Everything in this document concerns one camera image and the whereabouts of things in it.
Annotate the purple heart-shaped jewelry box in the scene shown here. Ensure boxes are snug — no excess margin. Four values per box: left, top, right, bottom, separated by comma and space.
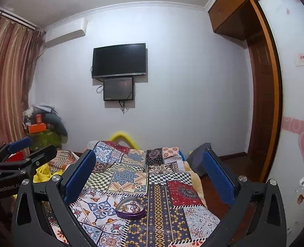
115, 197, 146, 220

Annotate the yellow cloth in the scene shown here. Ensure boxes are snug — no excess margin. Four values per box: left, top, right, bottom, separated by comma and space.
33, 163, 64, 183

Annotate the orange box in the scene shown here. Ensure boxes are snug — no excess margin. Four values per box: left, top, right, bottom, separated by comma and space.
28, 123, 47, 134

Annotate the green bag pile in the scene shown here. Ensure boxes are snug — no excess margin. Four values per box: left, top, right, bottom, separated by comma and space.
22, 105, 68, 152

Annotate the dark blue pillow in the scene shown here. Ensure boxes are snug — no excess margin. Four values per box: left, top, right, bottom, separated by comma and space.
186, 143, 211, 177

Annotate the yellow pillow behind bed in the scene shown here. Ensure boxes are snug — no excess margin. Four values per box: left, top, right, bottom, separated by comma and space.
109, 131, 139, 149

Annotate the colourful patchwork bedspread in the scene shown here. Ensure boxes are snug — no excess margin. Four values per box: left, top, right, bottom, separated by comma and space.
41, 140, 221, 247

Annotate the striped brown curtain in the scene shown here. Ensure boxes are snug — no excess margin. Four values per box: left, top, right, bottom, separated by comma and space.
0, 15, 43, 145

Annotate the brown wooden door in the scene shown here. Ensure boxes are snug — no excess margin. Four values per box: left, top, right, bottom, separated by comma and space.
247, 0, 283, 182

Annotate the white air conditioner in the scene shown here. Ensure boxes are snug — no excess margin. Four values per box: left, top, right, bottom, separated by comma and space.
44, 18, 87, 48

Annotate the wooden overhead cabinet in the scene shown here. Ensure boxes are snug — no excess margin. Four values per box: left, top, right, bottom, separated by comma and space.
208, 0, 262, 41

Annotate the small black wall monitor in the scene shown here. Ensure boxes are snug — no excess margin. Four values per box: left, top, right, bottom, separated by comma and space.
103, 77, 134, 101

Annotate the large black wall television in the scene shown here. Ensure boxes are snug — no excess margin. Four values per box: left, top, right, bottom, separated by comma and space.
91, 43, 147, 78

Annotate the white wall switch sticker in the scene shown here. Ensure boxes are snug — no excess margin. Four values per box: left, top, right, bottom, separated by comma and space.
295, 53, 304, 66

